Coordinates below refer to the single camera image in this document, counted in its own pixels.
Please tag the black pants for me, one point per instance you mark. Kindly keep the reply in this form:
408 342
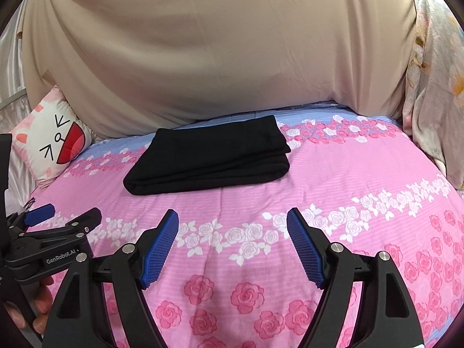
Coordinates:
242 153

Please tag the pink rose bed sheet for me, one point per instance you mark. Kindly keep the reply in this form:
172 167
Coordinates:
233 278

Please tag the left hand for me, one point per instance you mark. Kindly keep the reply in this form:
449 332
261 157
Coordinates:
42 302

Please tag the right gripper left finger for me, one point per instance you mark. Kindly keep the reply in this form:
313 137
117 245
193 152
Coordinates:
79 315

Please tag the white cat face pillow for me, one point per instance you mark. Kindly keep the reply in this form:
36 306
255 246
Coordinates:
50 138

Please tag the silver satin curtain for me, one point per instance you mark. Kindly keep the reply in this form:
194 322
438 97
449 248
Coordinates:
14 108

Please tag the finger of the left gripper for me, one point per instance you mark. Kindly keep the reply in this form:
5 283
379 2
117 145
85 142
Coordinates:
72 233
39 215

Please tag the beige fabric headboard cover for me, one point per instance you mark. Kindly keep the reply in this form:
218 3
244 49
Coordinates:
130 67

